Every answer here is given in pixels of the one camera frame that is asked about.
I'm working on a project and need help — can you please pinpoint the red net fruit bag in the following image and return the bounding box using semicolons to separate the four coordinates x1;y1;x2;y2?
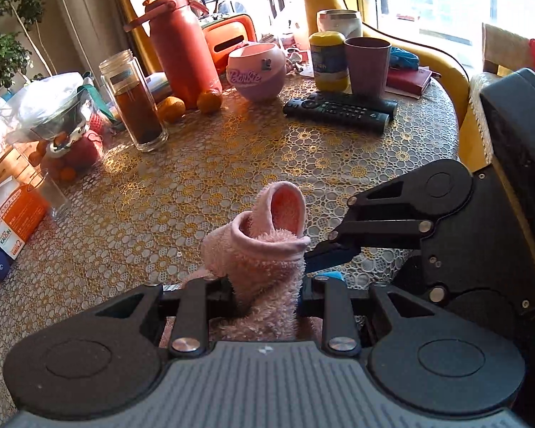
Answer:
27;113;105;183

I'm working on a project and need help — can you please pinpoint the orange mandarin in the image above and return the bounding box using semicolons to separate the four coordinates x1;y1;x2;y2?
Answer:
197;88;224;114
156;97;187;124

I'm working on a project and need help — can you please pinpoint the green potted plant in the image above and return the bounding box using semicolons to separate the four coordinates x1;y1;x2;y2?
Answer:
0;0;50;90

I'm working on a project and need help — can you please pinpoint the pink fuzzy sock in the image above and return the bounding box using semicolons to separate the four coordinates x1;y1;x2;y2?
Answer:
180;181;324;342

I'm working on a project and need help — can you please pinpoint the glass tea bottle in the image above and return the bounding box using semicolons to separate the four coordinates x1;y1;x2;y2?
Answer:
99;49;169;153

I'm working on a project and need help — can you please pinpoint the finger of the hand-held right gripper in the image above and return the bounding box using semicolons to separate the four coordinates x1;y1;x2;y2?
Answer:
303;178;432;274

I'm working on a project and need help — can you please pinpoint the red notebook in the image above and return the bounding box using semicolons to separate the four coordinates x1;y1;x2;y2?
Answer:
386;66;433;99

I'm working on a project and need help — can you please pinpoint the yellow lidded canister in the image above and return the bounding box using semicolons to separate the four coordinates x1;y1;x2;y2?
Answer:
309;31;351;92

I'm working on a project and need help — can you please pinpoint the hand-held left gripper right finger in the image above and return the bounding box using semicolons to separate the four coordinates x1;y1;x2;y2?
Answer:
296;276;434;357

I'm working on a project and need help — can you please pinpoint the black remote control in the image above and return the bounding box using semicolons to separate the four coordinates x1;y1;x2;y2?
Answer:
314;90;399;116
283;96;391;135

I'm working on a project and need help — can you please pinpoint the plastic covered bowl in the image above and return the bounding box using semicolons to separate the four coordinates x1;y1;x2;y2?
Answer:
6;71;94;143

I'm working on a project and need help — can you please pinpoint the orange tissue box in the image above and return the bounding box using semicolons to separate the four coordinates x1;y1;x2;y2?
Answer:
202;13;258;71

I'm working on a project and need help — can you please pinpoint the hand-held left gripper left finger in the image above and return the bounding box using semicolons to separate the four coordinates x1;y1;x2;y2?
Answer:
93;276;238;358

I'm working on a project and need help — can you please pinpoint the orange and white box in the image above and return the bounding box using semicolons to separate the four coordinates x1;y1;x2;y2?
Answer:
0;176;50;260

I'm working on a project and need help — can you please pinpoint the chair with lace cover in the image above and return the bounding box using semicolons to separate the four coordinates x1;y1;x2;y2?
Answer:
468;22;535;174

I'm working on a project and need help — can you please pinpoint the purple cup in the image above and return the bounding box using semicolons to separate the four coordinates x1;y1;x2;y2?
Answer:
344;37;392;99

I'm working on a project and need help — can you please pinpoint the pink printed bowl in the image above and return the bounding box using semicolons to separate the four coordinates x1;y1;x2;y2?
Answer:
227;43;287;102

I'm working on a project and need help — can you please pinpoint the small clear glass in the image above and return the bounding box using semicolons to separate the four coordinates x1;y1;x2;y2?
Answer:
27;169;72;223

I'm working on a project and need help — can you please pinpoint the stack of books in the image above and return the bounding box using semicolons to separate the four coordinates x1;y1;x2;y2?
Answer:
145;71;175;104

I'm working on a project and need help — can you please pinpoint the blue cloth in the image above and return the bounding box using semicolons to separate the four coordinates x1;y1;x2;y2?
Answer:
390;47;421;71

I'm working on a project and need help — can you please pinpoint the wooden cabinet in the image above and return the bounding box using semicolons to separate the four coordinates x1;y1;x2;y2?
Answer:
0;143;41;188

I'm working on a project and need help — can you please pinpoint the teal strap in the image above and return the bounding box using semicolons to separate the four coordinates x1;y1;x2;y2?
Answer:
81;71;119;123

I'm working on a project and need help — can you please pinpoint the white steel mug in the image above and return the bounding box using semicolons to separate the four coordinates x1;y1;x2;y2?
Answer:
316;9;363;40

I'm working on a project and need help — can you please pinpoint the red thermos jug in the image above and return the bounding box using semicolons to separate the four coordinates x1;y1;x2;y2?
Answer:
124;0;224;110

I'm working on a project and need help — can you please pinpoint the black cable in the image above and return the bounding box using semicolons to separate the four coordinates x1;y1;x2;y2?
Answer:
374;27;471;82

